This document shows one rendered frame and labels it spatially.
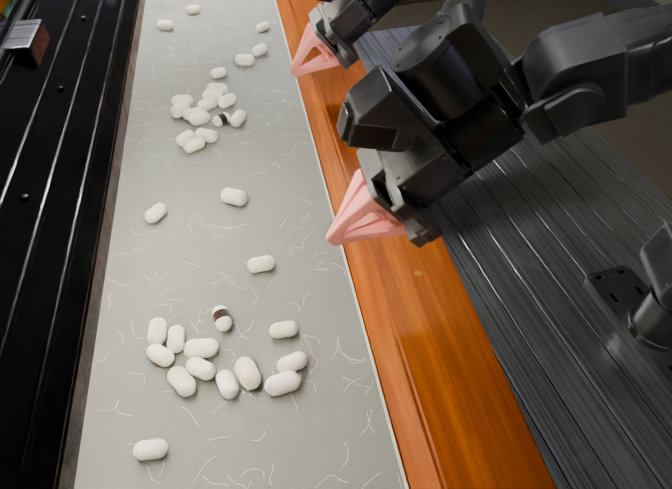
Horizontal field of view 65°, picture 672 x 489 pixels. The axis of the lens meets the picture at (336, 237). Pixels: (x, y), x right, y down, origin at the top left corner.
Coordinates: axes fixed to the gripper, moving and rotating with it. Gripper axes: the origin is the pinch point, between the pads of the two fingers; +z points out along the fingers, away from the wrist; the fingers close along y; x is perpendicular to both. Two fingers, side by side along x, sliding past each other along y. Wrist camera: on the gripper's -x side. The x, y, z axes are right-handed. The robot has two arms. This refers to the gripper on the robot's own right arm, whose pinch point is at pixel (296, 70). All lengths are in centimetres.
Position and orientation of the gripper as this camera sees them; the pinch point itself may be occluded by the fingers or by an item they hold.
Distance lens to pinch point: 87.1
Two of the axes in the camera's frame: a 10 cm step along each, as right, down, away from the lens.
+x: 6.3, 4.4, 6.4
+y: 1.9, 7.1, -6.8
